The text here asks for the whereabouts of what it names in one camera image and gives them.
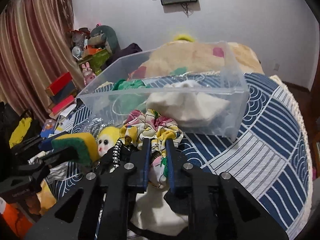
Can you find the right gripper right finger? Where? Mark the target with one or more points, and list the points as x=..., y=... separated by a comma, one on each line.
x=218, y=206

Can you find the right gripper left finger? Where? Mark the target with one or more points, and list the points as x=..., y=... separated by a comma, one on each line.
x=97, y=207

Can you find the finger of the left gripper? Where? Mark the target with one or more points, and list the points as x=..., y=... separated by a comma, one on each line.
x=50, y=158
x=46, y=144

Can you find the yellow green sponge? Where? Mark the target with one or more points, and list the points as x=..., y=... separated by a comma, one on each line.
x=84, y=144

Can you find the yellow hooded plush doll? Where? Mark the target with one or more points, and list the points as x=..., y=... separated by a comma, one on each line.
x=107, y=138

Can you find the cream bag with black straps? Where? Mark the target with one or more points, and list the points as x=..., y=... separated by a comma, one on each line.
x=155, y=212

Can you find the floral patterned cloth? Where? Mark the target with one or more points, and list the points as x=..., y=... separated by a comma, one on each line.
x=157, y=128

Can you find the green knitted cloth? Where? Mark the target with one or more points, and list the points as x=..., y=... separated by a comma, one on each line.
x=126, y=102

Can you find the white drawstring pouch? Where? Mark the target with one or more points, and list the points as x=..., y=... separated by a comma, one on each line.
x=188, y=109

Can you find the clear plastic storage box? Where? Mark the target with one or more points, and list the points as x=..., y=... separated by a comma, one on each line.
x=228, y=84

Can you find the red book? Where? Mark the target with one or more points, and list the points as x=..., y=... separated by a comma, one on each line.
x=62, y=105

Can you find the red box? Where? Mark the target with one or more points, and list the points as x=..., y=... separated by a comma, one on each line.
x=58, y=84

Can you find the pink rabbit figurine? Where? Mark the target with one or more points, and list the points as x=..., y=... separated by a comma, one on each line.
x=87, y=73

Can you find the blue white patterned cloth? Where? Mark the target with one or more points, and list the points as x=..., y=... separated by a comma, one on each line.
x=270, y=156

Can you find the green cardboard box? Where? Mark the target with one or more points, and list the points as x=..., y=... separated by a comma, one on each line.
x=97, y=60

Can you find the striped brown curtain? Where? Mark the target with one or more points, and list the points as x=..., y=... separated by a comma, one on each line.
x=35, y=51

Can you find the green plush neck pillow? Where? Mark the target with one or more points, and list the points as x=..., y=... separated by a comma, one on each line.
x=104, y=35

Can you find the dark purple clothing pile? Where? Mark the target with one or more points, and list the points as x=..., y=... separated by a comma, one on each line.
x=131, y=49

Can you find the beige patchwork blanket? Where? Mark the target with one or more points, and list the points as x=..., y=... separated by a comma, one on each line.
x=179, y=57

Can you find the yellow plush toy behind blanket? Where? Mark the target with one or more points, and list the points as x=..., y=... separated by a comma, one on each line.
x=184, y=37

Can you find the wall power outlet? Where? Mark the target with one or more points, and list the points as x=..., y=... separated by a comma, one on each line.
x=276, y=67

